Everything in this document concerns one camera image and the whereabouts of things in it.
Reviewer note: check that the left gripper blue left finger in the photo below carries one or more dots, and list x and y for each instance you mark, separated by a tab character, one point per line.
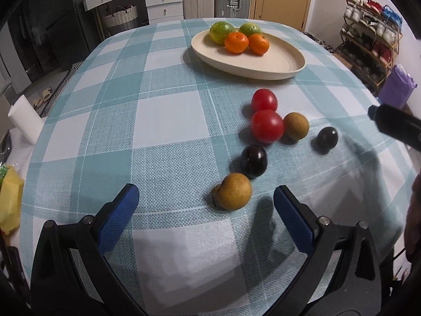
114	216

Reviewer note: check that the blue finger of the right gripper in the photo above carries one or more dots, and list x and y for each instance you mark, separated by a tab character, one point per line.
397	124

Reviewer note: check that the yellow plastic bag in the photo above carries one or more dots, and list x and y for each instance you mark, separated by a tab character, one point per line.
11	196

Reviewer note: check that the white paper roll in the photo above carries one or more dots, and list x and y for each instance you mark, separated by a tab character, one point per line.
26	119

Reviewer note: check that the woven laundry basket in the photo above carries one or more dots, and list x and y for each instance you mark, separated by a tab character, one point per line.
122	19

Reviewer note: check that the purple bag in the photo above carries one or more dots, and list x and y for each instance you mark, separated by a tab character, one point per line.
397	88

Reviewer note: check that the red cherry tomato near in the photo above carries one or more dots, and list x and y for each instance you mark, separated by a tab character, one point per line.
267	126

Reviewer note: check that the cream round plate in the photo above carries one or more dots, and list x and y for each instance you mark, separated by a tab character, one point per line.
282	60

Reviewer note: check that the dark tall cabinet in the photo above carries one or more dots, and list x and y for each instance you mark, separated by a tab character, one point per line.
40	36

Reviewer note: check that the green yellow passion fruit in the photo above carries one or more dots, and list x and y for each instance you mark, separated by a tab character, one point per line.
219	31

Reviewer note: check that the red cherry tomato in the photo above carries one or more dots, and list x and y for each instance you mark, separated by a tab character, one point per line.
267	126
264	99

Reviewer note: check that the teal checked tablecloth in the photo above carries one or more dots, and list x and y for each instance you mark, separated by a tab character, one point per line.
144	109

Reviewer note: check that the orange tangerine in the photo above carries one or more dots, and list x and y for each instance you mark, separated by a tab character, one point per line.
258	44
236	42

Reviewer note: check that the dark purple plum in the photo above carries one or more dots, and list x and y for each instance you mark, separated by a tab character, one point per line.
327	138

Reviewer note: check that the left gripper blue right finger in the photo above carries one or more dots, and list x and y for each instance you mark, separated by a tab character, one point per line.
297	218

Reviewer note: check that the brown longan near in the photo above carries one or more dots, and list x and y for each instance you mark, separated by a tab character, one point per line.
233	193

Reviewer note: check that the brown longan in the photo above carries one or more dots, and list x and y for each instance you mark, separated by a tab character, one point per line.
233	193
296	126

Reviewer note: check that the yellow wrinkled passion fruit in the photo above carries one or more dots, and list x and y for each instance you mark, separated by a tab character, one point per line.
249	29

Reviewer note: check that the wooden shoe rack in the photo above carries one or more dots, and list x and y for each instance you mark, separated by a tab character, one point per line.
370	41

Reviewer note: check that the brown longan far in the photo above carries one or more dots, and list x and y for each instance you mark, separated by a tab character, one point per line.
296	126

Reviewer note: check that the red cherry tomato far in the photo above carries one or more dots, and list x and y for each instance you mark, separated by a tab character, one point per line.
264	99

